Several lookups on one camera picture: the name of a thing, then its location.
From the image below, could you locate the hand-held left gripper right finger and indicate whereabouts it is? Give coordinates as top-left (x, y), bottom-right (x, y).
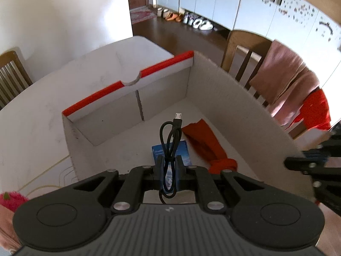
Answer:
top-left (176, 157), bottom-right (269, 215)

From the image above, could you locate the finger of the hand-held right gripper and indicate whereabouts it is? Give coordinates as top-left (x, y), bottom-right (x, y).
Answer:
top-left (302, 145), bottom-right (341, 161)
top-left (284, 157), bottom-right (331, 176)

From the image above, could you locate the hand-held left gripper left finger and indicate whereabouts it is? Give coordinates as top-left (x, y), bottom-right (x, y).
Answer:
top-left (71, 155), bottom-right (164, 215)

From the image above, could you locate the small blue box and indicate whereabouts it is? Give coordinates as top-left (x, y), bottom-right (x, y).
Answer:
top-left (152, 139), bottom-right (192, 190)

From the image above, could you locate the black USB cable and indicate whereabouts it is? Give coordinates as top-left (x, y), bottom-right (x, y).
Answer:
top-left (159, 111), bottom-right (184, 206)

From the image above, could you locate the red cloth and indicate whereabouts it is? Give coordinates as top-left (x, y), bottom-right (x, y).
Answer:
top-left (182, 119), bottom-right (237, 174)

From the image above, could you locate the red cardboard box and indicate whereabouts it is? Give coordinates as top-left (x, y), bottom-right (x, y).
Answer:
top-left (62, 50), bottom-right (317, 206)

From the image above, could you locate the pink cloth hat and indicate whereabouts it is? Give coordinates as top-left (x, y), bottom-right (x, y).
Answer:
top-left (0, 207), bottom-right (23, 251)

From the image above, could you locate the wooden chair with towel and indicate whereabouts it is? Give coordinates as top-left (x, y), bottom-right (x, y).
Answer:
top-left (221, 30), bottom-right (307, 139)

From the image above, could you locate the pink plush ball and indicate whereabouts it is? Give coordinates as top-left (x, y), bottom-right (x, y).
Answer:
top-left (0, 191), bottom-right (29, 211)

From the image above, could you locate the row of shoes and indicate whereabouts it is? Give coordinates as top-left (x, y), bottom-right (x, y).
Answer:
top-left (156, 7), bottom-right (214, 31)

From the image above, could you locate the pink floor rug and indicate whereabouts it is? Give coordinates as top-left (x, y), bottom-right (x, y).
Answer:
top-left (130, 6), bottom-right (157, 24)

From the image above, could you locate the white and wood cabinet unit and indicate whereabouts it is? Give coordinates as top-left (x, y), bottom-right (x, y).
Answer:
top-left (156, 0), bottom-right (341, 48)

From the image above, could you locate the wooden slat-back chair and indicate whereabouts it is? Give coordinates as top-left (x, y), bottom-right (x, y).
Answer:
top-left (0, 51), bottom-right (34, 110)

